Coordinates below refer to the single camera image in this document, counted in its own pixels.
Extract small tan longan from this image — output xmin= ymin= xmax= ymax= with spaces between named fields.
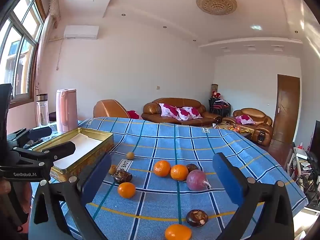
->
xmin=108 ymin=165 xmax=117 ymax=176
xmin=126 ymin=152 xmax=135 ymax=160

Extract dark mangosteen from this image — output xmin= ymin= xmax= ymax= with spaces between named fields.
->
xmin=186 ymin=164 xmax=199 ymax=172
xmin=185 ymin=209 xmax=209 ymax=227
xmin=113 ymin=170 xmax=133 ymax=184

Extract orange fruit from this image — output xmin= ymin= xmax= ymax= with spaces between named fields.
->
xmin=117 ymin=182 xmax=136 ymax=199
xmin=165 ymin=224 xmax=192 ymax=240
xmin=170 ymin=164 xmax=189 ymax=181
xmin=153 ymin=160 xmax=171 ymax=177

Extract purple red onion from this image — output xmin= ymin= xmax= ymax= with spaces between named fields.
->
xmin=186 ymin=170 xmax=212 ymax=191

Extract dark mangosteen back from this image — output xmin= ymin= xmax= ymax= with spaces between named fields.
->
xmin=186 ymin=164 xmax=199 ymax=172

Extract dark mangosteen front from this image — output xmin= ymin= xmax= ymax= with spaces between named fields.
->
xmin=185 ymin=209 xmax=209 ymax=227

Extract orange fruit front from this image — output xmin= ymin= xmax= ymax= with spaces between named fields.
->
xmin=165 ymin=224 xmax=192 ymax=240

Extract person's left hand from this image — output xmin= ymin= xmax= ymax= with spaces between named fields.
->
xmin=0 ymin=179 xmax=11 ymax=195

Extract gold metal tin box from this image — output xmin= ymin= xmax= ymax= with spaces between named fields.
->
xmin=33 ymin=127 xmax=114 ymax=182

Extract clear glass water bottle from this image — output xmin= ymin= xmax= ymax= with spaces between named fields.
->
xmin=36 ymin=93 xmax=49 ymax=127

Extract pink electric kettle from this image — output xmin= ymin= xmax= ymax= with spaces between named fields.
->
xmin=56 ymin=89 xmax=78 ymax=133

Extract brown leather armchair left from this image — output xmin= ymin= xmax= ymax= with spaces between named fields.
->
xmin=93 ymin=99 xmax=130 ymax=118

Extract brown leather armchair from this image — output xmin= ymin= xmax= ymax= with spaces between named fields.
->
xmin=93 ymin=99 xmax=130 ymax=118
xmin=222 ymin=108 xmax=273 ymax=146

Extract brown leather armchair right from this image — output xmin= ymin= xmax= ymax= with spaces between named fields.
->
xmin=222 ymin=108 xmax=273 ymax=146

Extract pink floral pillow armchair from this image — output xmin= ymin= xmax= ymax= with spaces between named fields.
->
xmin=235 ymin=114 xmax=255 ymax=125

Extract blue plaid tablecloth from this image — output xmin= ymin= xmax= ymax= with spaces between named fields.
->
xmin=28 ymin=116 xmax=309 ymax=240

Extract stacked dark chairs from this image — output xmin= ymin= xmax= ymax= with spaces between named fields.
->
xmin=209 ymin=91 xmax=231 ymax=118

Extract black television screen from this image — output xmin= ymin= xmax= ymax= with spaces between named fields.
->
xmin=309 ymin=120 xmax=320 ymax=161

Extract pink floral pillow right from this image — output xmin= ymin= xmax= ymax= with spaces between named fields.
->
xmin=177 ymin=107 xmax=202 ymax=121

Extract pink floral pillow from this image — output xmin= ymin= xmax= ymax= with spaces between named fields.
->
xmin=159 ymin=103 xmax=181 ymax=120
xmin=177 ymin=107 xmax=202 ymax=121

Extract brown wooden door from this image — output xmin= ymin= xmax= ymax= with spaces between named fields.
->
xmin=272 ymin=74 xmax=301 ymax=144

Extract brown leather three-seat sofa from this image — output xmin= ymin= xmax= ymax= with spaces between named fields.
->
xmin=142 ymin=98 xmax=222 ymax=127

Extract pink floral pillow left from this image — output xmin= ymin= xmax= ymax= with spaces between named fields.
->
xmin=159 ymin=103 xmax=181 ymax=120

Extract pink curtain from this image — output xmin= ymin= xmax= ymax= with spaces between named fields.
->
xmin=36 ymin=0 xmax=61 ymax=89

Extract gold ceiling lamp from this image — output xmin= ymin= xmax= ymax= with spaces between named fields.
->
xmin=196 ymin=0 xmax=238 ymax=16

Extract window with frame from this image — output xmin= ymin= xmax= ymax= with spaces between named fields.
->
xmin=1 ymin=0 xmax=44 ymax=102

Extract white wall air conditioner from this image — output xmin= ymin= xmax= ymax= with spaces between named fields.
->
xmin=63 ymin=25 xmax=99 ymax=40

